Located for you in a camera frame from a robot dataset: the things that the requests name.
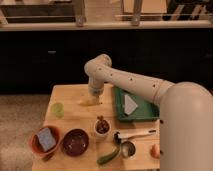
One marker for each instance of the white handled black spoon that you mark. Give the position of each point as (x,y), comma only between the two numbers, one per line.
(120,136)

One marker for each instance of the purple bowl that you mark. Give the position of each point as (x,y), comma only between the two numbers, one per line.
(75,142)

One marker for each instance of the orange bowl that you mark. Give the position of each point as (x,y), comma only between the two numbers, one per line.
(36,147)

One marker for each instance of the white cup with contents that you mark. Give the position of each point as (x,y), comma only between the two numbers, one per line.
(101,127)

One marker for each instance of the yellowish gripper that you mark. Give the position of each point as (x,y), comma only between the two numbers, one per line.
(95,95)

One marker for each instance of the yellow banana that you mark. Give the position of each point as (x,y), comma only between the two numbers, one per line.
(91,102)

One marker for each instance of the blue sponge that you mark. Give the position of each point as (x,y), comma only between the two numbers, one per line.
(46,139)

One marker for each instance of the grey wedge block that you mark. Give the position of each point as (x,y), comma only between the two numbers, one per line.
(129,105)

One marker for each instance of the small metal cup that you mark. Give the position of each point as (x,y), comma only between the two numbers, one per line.
(128,149)

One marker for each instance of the green cucumber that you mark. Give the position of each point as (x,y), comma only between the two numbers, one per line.
(108,157)

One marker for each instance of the wooden table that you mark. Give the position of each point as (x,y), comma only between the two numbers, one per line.
(84,117)

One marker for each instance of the orange fruit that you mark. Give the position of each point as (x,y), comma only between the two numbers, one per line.
(155,151)

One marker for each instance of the green plastic tray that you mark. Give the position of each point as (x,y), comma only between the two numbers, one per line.
(144,111)

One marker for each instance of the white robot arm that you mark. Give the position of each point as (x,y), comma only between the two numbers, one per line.
(185,108)

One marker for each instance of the green plastic cup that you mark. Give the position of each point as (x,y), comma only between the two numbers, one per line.
(57,109)

